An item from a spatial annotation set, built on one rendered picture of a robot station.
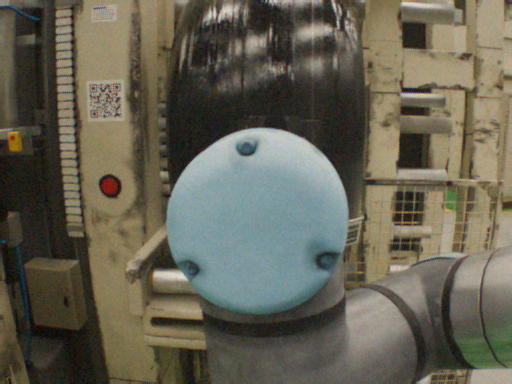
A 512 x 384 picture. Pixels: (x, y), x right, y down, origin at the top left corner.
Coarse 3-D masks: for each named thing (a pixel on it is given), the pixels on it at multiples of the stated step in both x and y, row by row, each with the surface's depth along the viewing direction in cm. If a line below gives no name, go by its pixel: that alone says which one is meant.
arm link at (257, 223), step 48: (240, 144) 18; (288, 144) 18; (192, 192) 18; (240, 192) 17; (288, 192) 17; (336, 192) 18; (192, 240) 18; (240, 240) 18; (288, 240) 17; (336, 240) 17; (240, 288) 18; (288, 288) 18; (336, 288) 21
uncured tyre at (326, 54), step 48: (192, 0) 70; (240, 0) 65; (288, 0) 64; (336, 0) 65; (192, 48) 62; (240, 48) 61; (288, 48) 60; (336, 48) 61; (192, 96) 61; (240, 96) 60; (288, 96) 60; (336, 96) 60; (192, 144) 62; (336, 144) 60
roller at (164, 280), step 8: (152, 272) 81; (160, 272) 80; (168, 272) 80; (176, 272) 80; (152, 280) 79; (160, 280) 79; (168, 280) 79; (176, 280) 79; (184, 280) 79; (344, 280) 78; (152, 288) 80; (160, 288) 79; (168, 288) 79; (176, 288) 79; (184, 288) 79; (192, 288) 79; (344, 288) 77
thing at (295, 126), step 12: (240, 120) 39; (252, 120) 33; (264, 120) 33; (276, 120) 33; (288, 120) 33; (300, 120) 38; (312, 120) 38; (288, 132) 33; (300, 132) 38; (312, 144) 38
